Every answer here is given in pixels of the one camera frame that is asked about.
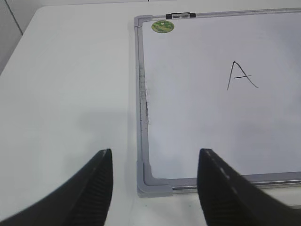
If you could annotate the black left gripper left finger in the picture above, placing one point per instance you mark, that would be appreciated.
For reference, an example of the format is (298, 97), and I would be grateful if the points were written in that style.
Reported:
(83, 200)

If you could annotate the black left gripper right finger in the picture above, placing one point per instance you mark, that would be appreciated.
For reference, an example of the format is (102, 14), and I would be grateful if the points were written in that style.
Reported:
(228, 199)

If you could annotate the round green sticker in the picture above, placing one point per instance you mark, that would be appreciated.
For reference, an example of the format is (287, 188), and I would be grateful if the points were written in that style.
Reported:
(162, 26)

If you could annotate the white board with grey frame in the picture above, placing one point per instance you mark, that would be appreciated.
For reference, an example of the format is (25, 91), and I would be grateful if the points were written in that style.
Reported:
(227, 81)

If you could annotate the black hanging clip on frame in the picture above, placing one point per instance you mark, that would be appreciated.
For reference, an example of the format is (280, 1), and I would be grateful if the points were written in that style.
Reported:
(181, 15)

